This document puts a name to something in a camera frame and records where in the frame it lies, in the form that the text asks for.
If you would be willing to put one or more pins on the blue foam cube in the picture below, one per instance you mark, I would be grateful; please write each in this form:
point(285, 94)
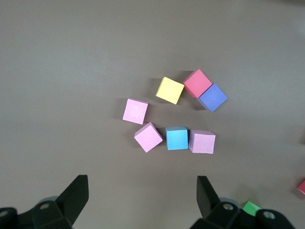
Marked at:
point(176, 138)

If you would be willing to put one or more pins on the yellow foam cube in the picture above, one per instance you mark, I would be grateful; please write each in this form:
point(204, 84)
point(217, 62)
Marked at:
point(169, 90)

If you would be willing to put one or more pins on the purple foam cube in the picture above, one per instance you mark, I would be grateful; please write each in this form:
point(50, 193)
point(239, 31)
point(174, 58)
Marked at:
point(213, 97)

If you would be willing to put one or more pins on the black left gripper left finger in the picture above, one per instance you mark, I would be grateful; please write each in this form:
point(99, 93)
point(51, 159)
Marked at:
point(74, 200)

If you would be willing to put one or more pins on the pink foam cube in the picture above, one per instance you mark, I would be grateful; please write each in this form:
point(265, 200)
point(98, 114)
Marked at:
point(135, 111)
point(148, 138)
point(202, 142)

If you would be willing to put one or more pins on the red foam cube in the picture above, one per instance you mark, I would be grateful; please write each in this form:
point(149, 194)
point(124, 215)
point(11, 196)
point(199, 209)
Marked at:
point(196, 82)
point(302, 187)

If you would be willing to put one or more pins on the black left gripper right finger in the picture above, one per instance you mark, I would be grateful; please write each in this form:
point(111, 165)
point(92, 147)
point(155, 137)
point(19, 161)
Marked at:
point(207, 202)

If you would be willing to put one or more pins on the brown table mat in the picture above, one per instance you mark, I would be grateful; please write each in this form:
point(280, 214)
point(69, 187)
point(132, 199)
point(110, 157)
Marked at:
point(71, 95)

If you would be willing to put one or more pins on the green foam cube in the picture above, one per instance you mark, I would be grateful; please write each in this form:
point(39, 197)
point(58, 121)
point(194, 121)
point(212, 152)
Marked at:
point(250, 208)

